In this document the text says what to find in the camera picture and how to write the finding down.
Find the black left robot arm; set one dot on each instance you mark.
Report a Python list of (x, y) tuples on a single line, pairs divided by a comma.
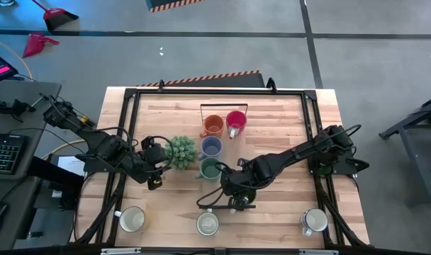
[(105, 145)]

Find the silver metal bracket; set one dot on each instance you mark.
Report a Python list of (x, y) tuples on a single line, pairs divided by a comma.
[(318, 252), (120, 251)]

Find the lavender blue mug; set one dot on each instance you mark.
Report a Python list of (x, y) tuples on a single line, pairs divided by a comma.
[(211, 147)]

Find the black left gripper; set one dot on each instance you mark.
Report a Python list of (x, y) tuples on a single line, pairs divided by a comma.
[(153, 153)]

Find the black aluminium table frame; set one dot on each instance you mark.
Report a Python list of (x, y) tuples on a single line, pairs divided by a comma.
[(219, 91)]

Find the green succulent in grey pot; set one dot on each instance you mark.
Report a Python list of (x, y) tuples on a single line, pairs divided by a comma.
[(180, 152)]

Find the teal green mug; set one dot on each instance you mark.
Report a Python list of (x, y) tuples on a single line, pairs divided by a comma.
[(210, 170)]

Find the blue dotted-centre floral mug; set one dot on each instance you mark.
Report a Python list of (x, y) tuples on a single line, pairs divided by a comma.
[(314, 220)]

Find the black metal cart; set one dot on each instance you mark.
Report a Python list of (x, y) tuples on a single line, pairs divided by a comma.
[(407, 121)]

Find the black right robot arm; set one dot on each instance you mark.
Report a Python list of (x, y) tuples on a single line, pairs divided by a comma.
[(290, 152)]

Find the hazard striped black platform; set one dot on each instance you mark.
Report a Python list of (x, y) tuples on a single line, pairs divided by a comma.
[(208, 80), (173, 4)]

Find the person's shoe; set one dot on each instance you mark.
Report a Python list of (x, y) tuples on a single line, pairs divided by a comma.
[(1, 3)]

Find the white paper sheet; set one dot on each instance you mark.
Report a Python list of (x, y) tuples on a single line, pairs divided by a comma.
[(72, 163)]

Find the grey desk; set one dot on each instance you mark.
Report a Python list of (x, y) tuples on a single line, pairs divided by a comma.
[(24, 124)]

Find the olive interior white mug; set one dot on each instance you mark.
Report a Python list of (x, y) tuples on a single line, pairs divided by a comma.
[(207, 223)]

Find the cream mug brown rim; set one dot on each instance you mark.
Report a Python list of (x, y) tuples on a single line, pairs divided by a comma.
[(132, 219)]

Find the red broom black bristles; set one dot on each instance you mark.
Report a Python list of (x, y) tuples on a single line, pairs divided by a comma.
[(57, 16)]

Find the black backlit keyboard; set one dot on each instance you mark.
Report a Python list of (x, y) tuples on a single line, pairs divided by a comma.
[(4, 154)]

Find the black desk clamp tool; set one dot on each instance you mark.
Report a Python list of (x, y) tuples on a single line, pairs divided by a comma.
[(15, 107)]

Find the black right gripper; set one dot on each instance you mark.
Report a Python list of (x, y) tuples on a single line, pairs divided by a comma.
[(235, 186)]

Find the red dustpan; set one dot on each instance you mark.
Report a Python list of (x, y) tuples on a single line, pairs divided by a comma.
[(36, 44)]

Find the orange mug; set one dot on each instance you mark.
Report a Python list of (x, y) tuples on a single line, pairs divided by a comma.
[(212, 125)]

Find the black frame hook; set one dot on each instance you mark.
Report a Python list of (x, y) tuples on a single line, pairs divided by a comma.
[(161, 85), (271, 85)]

